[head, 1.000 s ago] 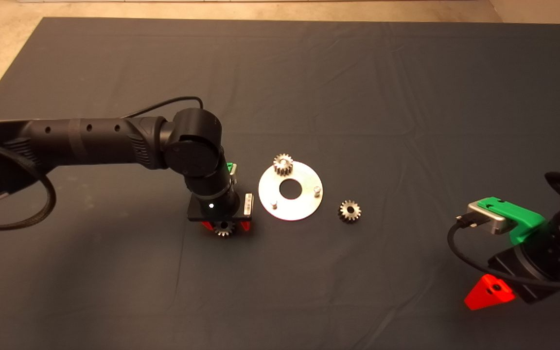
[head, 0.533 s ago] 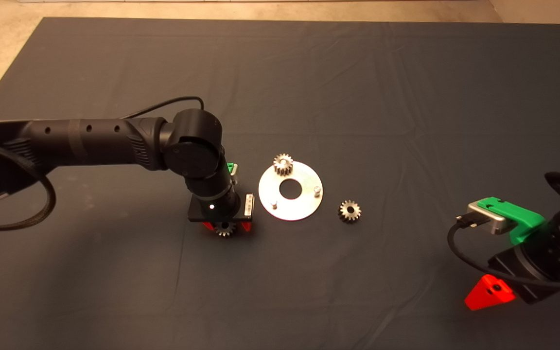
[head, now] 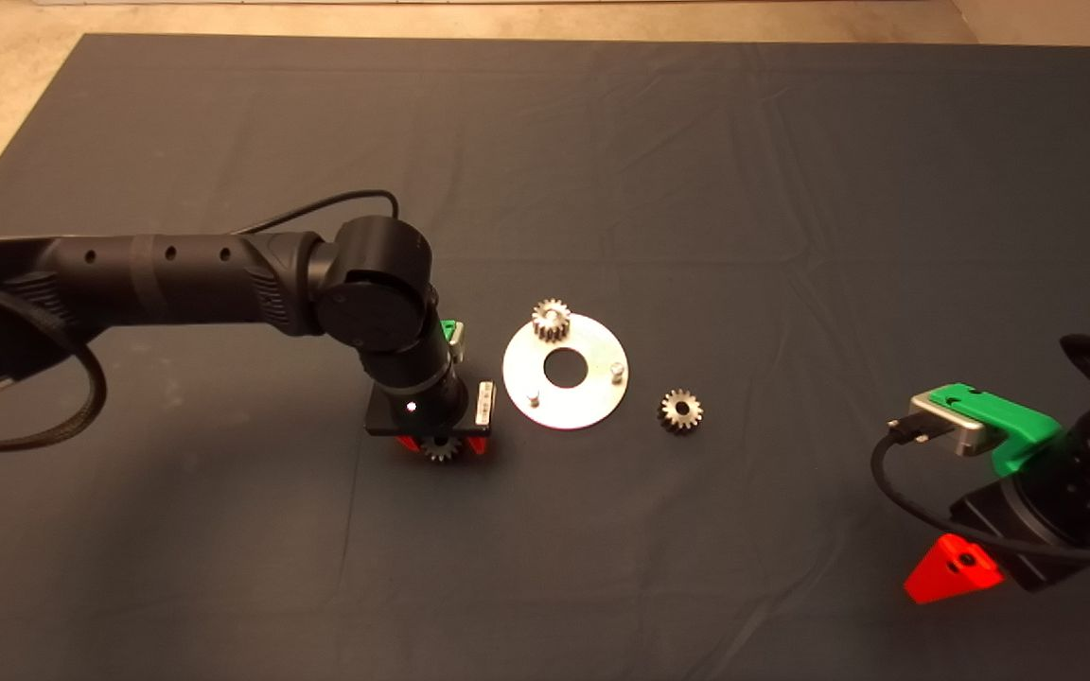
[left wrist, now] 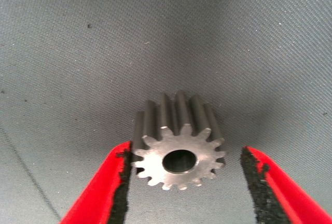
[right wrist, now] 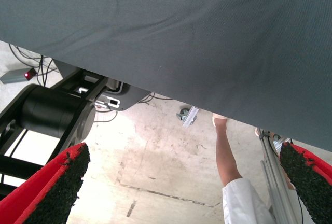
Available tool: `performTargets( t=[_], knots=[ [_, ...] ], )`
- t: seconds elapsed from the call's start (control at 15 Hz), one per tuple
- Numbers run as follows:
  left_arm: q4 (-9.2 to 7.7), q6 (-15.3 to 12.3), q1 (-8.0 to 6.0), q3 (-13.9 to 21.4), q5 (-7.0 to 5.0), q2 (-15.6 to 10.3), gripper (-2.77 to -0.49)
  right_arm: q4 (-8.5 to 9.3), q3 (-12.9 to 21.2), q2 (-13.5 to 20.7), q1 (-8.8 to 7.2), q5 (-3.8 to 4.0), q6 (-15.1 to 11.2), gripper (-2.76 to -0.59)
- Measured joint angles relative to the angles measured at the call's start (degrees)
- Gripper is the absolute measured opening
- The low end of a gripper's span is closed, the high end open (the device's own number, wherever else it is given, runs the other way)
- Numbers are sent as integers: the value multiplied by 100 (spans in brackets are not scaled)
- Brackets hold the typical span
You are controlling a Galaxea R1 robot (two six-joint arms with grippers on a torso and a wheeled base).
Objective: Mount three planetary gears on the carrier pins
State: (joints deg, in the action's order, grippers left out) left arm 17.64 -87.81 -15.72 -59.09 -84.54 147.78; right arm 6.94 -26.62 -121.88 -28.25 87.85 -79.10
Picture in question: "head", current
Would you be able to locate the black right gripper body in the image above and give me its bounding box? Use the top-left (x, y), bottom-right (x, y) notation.
top-left (949, 402), bottom-right (1090, 593)

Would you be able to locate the thin black left camera cable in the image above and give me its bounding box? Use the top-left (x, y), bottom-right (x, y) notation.
top-left (233, 189), bottom-right (401, 237)

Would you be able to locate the black right camera cable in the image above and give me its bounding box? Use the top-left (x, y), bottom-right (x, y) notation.
top-left (870, 414), bottom-right (1090, 567)

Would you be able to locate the dark table cloth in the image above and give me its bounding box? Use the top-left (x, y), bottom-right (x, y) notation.
top-left (0, 33), bottom-right (1090, 681)

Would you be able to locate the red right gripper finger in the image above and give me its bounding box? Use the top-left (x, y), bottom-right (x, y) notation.
top-left (904, 533), bottom-right (1003, 604)

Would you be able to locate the braided black arm cable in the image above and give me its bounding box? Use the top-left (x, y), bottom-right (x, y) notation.
top-left (0, 284), bottom-right (109, 452)

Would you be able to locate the silver right camera box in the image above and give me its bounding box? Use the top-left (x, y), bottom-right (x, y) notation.
top-left (909, 392), bottom-right (986, 457)

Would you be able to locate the round metal carrier plate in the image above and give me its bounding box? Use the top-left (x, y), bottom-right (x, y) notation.
top-left (503, 312), bottom-right (630, 431)

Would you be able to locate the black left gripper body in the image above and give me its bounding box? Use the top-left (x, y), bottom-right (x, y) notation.
top-left (365, 380), bottom-right (497, 439)

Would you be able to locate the green right camera mount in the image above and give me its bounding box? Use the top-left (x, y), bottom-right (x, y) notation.
top-left (933, 382), bottom-right (1064, 477)

